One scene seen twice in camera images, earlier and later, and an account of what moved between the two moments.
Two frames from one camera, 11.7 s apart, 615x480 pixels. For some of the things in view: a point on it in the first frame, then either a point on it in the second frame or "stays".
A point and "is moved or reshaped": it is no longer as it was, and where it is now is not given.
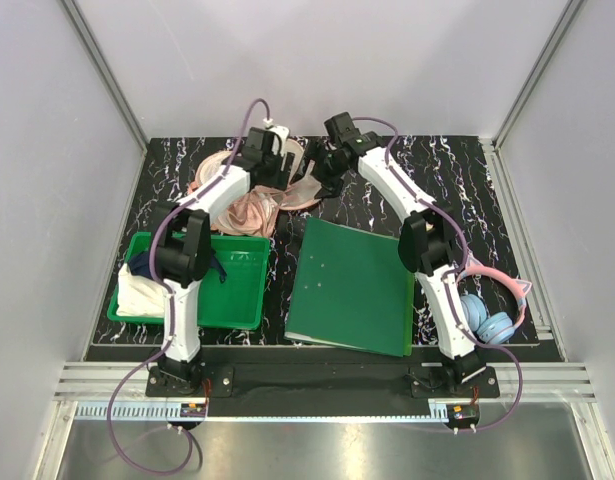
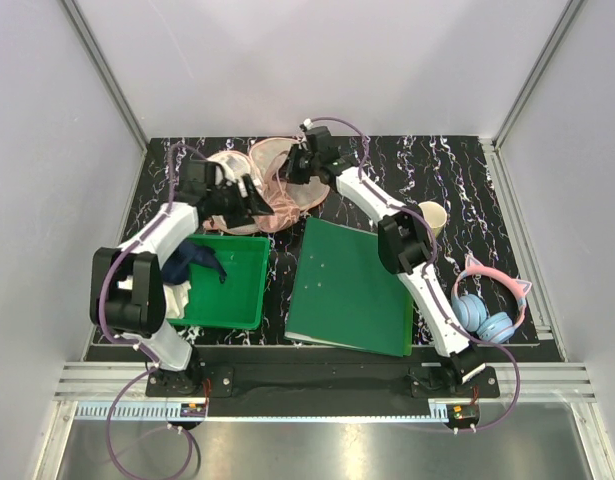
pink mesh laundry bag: [258, 216] is moved or reshaped
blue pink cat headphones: [490, 327] stays
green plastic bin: [238, 302] stays
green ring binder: [351, 291] stays
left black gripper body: [274, 176] to [229, 203]
